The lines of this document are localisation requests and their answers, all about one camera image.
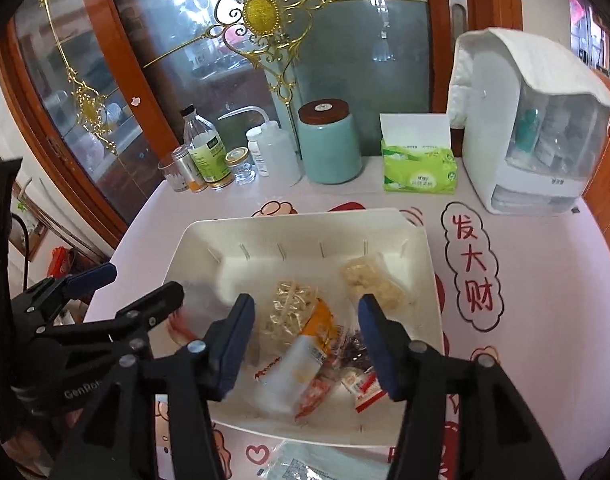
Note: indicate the white red printed packet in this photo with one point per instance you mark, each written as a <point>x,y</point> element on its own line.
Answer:
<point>177,330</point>

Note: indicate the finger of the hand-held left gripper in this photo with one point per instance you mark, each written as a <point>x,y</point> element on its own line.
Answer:
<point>150,305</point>
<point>92,277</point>

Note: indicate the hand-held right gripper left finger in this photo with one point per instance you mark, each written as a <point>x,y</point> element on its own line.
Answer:
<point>235,345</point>

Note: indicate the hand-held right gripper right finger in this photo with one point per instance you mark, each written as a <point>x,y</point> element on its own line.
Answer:
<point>380,345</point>

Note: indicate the pink printed tablecloth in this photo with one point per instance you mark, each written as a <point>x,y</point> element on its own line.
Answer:
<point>535,310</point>

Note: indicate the white plastic bin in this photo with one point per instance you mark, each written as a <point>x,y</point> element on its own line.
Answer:
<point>305,232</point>

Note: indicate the orange snack packet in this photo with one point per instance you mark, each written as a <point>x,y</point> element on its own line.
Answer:
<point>320,325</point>

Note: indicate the white towel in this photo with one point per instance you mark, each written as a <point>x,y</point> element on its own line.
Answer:
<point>535,60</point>

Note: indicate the dark jujube packet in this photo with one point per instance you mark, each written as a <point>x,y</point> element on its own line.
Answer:
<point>355,350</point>

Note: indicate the drinking glass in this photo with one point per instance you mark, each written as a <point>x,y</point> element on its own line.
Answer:
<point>171,177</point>

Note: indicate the metal can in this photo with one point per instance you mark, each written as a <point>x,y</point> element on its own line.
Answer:
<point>187,170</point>

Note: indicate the green tissue pack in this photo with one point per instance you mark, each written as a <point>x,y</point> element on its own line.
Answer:
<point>417,170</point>

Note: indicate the yellow rice crisp packet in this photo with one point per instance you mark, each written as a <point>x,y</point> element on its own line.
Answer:
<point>372,280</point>

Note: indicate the small red white packet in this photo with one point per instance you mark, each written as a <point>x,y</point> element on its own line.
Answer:
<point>367,390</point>

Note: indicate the large white blue packet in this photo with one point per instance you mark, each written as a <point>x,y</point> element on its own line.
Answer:
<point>325,460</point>

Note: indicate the white desktop organiser box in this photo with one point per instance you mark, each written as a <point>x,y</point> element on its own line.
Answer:
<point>495,160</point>

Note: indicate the white pill bottle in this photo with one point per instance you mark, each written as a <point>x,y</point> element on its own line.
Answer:
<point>257,152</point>

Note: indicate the clear bread packet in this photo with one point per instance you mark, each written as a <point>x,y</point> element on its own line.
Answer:
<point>290,375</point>

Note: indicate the plastic wash bottle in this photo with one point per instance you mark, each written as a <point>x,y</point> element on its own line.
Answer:
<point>282,152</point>

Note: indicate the red printed snack packet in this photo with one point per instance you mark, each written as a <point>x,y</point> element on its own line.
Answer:
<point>312,400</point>

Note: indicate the clear gold print packet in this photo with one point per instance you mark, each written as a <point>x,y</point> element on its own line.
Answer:
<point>290,310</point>

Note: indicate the teal ceramic canister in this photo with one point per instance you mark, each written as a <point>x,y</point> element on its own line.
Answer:
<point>330,142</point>

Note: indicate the glass cabinet door gold ornament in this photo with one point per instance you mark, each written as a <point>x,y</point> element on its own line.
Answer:
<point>335,35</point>
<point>85,85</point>

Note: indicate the small glass jar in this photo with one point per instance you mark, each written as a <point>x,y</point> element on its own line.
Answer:
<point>242,165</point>

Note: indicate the green label glass bottle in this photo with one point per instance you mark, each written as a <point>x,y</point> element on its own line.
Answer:
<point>207,155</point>

